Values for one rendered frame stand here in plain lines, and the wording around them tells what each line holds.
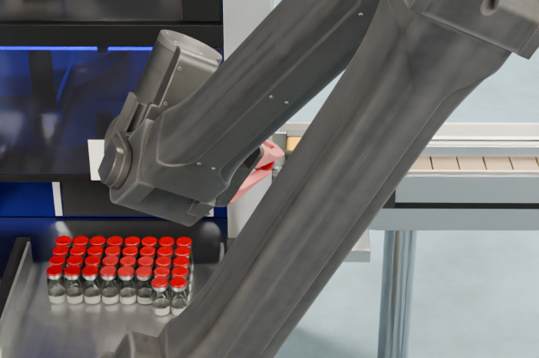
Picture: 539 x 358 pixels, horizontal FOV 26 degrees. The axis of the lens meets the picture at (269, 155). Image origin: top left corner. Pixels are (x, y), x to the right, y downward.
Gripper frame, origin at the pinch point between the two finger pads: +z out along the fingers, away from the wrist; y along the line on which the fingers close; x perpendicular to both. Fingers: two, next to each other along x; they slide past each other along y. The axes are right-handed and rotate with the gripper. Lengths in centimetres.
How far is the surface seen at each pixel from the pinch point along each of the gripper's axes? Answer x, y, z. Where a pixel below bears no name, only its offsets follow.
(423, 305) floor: 42, -72, 168
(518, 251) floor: 44, -55, 201
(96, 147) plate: 32.3, -24.6, 15.9
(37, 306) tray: 21.5, -42.4, 10.2
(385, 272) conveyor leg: 11, -27, 64
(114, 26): 35.9, -8.8, 10.7
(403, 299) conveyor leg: 7, -30, 67
